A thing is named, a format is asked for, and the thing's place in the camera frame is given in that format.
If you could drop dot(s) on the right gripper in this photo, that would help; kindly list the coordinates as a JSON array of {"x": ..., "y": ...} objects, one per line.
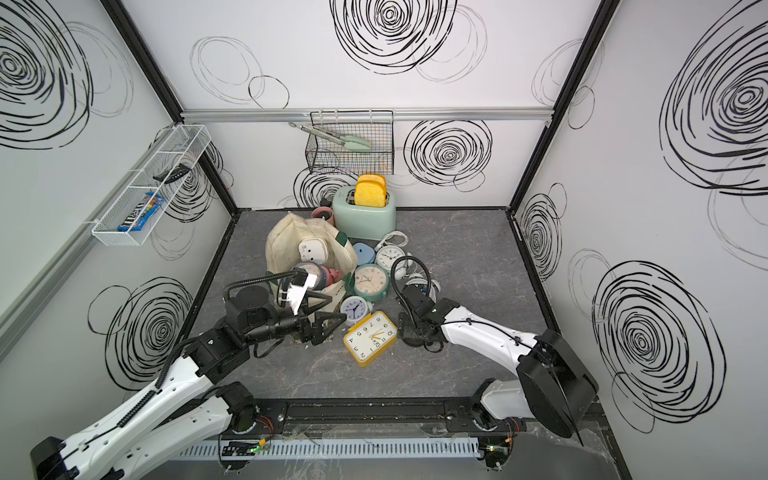
[{"x": 405, "y": 324}]

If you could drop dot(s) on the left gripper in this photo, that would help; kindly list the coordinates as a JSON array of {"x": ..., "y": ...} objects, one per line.
[{"x": 313, "y": 332}]

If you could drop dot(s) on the cream canvas tote bag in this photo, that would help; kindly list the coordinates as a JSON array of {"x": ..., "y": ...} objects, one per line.
[{"x": 282, "y": 251}]

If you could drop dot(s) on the white square clock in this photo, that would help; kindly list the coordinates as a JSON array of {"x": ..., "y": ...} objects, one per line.
[{"x": 314, "y": 249}]

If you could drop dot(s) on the pink twin bell clock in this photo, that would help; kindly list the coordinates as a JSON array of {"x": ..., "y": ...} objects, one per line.
[{"x": 332, "y": 276}]

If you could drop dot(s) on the blue round beige clock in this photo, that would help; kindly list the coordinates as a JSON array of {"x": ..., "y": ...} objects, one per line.
[{"x": 318, "y": 273}]

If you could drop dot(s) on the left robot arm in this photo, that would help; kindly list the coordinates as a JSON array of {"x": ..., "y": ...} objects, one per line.
[{"x": 188, "y": 401}]

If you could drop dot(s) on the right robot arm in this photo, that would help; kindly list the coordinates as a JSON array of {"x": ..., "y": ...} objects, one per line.
[{"x": 552, "y": 385}]

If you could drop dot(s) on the silver twin bell clock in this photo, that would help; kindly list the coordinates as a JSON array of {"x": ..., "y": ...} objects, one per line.
[{"x": 430, "y": 287}]

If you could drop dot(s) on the yellow rectangular clock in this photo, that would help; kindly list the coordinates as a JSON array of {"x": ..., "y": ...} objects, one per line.
[{"x": 369, "y": 338}]

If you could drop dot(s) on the green round pastel clock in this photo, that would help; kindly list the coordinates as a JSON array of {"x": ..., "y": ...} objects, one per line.
[{"x": 371, "y": 282}]

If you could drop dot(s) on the white purple face clock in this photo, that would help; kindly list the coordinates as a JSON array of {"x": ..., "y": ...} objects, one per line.
[{"x": 356, "y": 308}]

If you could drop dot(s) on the white twin bell clock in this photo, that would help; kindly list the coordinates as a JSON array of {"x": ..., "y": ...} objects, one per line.
[{"x": 388, "y": 257}]

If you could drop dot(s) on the light blue clock back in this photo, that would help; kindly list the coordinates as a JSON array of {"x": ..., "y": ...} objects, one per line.
[{"x": 365, "y": 253}]

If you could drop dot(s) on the mint green toaster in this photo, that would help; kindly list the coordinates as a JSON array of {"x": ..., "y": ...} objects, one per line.
[{"x": 360, "y": 222}]

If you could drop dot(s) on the pink cup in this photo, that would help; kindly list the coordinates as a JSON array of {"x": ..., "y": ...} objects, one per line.
[{"x": 324, "y": 213}]

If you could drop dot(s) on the yellow toast slice front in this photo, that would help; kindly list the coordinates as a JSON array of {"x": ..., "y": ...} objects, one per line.
[{"x": 370, "y": 193}]

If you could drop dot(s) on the yellow toast slice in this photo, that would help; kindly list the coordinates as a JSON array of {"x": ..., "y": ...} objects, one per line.
[
  {"x": 371, "y": 178},
  {"x": 370, "y": 193}
]

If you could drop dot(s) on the blue candy packet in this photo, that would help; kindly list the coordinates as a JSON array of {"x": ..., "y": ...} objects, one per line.
[{"x": 140, "y": 215}]

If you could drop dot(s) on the yellow toast slice back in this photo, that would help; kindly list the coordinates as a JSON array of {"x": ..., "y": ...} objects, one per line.
[{"x": 371, "y": 178}]

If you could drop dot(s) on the black remote control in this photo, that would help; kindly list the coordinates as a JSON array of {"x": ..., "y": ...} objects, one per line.
[{"x": 172, "y": 175}]

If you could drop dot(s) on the mint green tongs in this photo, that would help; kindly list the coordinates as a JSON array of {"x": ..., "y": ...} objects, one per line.
[{"x": 351, "y": 143}]

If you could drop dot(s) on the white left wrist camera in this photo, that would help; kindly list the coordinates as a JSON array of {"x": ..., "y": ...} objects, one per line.
[{"x": 296, "y": 289}]

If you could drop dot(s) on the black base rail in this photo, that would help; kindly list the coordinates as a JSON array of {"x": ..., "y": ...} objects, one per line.
[{"x": 452, "y": 414}]

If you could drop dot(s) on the grey slotted cable duct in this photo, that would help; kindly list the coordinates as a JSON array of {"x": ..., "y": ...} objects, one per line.
[{"x": 340, "y": 449}]

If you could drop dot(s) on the white wire shelf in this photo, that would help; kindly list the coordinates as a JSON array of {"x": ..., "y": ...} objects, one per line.
[{"x": 181, "y": 144}]

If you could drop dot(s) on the black wire basket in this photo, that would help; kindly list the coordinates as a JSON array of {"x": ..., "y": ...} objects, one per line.
[{"x": 374, "y": 125}]

